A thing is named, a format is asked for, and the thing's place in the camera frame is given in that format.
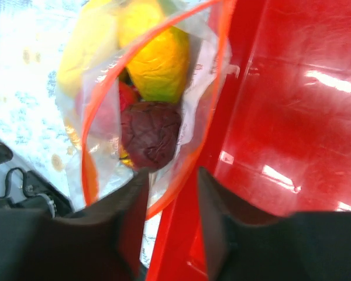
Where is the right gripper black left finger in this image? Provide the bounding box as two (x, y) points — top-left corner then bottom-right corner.
(0, 169), (149, 280)

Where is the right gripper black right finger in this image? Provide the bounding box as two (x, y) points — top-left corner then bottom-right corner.
(198, 168), (351, 280)

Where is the dark purple fruit toy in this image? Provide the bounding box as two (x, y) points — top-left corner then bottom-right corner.
(121, 101), (182, 172)

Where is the red apple toy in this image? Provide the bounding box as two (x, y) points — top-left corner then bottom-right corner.
(119, 81), (140, 111)

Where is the clear zip top bag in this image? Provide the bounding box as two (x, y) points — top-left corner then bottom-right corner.
(56, 1), (236, 217)

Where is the yellow orange mango toy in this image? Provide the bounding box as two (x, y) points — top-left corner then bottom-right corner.
(126, 27), (190, 103)

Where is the yellow corn cob toy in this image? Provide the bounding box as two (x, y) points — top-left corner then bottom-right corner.
(56, 1), (165, 99)

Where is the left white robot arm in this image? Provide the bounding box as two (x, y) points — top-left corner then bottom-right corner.
(0, 140), (73, 218)

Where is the red plastic tray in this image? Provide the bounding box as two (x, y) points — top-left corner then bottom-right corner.
(146, 1), (351, 280)

